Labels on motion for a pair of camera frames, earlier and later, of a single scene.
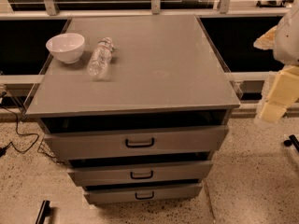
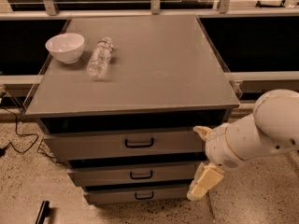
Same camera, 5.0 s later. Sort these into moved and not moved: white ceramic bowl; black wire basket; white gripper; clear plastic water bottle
Moved: white gripper
Not moved: white ceramic bowl; clear plastic water bottle; black wire basket
